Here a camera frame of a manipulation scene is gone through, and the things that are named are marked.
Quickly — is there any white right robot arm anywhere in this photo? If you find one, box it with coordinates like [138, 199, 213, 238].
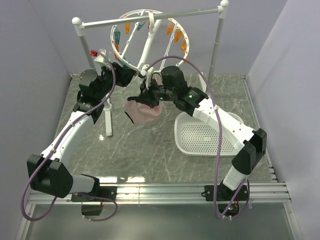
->
[125, 66, 267, 201]

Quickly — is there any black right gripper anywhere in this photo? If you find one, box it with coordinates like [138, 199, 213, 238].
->
[136, 76, 177, 109]

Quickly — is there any white clothes rack stand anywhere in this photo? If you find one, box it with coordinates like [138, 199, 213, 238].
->
[71, 0, 230, 137]

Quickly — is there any teal back clothes peg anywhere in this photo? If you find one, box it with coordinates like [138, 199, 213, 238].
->
[136, 22, 145, 31]

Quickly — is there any pink underwear navy trim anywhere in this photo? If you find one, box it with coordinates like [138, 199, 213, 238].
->
[124, 96, 164, 125]

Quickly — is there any orange right upper peg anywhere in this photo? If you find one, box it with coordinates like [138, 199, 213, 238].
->
[174, 27, 183, 43]

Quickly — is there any white round clip hanger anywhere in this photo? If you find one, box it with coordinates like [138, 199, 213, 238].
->
[110, 17, 190, 70]

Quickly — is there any teal left front peg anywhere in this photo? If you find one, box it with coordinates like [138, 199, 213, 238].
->
[118, 60, 128, 69]

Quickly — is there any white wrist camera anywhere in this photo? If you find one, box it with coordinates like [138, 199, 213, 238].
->
[140, 64, 154, 90]
[89, 48, 113, 70]

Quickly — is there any orange right middle peg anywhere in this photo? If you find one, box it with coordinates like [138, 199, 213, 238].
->
[181, 37, 187, 52]

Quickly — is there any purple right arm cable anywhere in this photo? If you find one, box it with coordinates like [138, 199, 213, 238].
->
[147, 54, 251, 220]

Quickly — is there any orange right back peg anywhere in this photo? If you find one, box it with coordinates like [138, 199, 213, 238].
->
[166, 19, 175, 35]

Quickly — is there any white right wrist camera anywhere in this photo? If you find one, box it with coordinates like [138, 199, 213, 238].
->
[140, 64, 154, 90]

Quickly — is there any aluminium mounting rail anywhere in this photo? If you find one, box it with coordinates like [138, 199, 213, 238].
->
[26, 181, 293, 205]

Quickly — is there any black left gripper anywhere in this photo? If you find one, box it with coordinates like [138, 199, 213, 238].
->
[96, 61, 137, 100]

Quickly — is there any teal left back peg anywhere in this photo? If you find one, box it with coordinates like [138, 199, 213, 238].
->
[114, 30, 121, 46]

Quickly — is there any white perforated plastic basket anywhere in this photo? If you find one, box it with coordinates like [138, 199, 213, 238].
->
[174, 110, 253, 157]

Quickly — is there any orange left clothes peg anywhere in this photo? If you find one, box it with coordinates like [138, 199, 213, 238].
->
[113, 41, 119, 60]

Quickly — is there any orange back left peg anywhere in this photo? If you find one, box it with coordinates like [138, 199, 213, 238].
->
[125, 23, 131, 35]

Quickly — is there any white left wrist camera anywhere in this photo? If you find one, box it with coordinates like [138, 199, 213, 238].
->
[89, 48, 113, 70]

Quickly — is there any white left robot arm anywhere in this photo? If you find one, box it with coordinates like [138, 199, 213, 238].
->
[27, 62, 136, 201]

